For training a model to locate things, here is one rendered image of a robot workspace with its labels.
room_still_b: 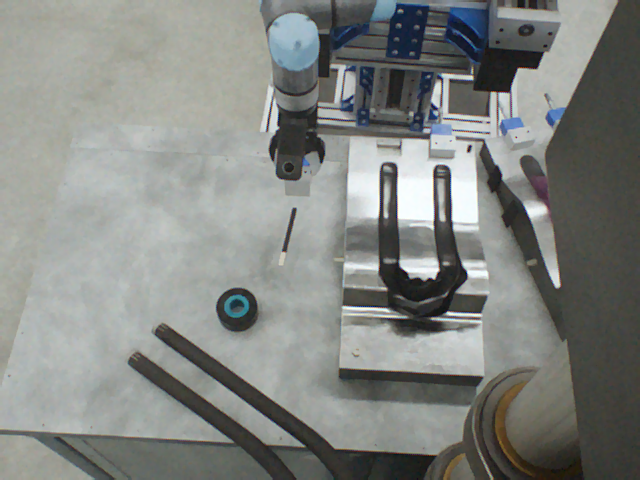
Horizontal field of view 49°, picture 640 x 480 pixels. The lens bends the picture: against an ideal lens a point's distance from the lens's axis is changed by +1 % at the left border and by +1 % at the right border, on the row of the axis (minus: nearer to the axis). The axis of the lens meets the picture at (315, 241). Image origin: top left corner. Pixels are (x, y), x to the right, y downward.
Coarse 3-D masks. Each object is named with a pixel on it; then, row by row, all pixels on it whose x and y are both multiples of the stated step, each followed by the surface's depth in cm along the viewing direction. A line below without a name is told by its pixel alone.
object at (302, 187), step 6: (306, 162) 137; (306, 168) 135; (306, 174) 134; (288, 180) 134; (294, 180) 134; (300, 180) 134; (306, 180) 134; (288, 186) 136; (294, 186) 135; (300, 186) 135; (306, 186) 135; (288, 192) 137; (294, 192) 137; (300, 192) 137; (306, 192) 137
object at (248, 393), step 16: (160, 336) 132; (176, 336) 131; (192, 352) 128; (208, 368) 126; (224, 368) 125; (224, 384) 124; (240, 384) 122; (256, 400) 120; (272, 400) 120; (272, 416) 118; (288, 416) 117; (288, 432) 116
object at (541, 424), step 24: (552, 360) 42; (528, 384) 48; (552, 384) 42; (528, 408) 47; (552, 408) 43; (528, 432) 48; (552, 432) 45; (576, 432) 42; (528, 456) 50; (552, 456) 48; (576, 456) 47
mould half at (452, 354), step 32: (352, 160) 144; (384, 160) 144; (416, 160) 144; (448, 160) 144; (352, 192) 141; (416, 192) 141; (352, 224) 137; (416, 224) 137; (352, 256) 129; (416, 256) 129; (480, 256) 130; (352, 288) 126; (384, 288) 126; (480, 288) 125; (352, 320) 130; (384, 320) 130; (416, 320) 130; (448, 320) 130; (480, 320) 130; (384, 352) 127; (416, 352) 127; (448, 352) 127; (480, 352) 127; (448, 384) 130
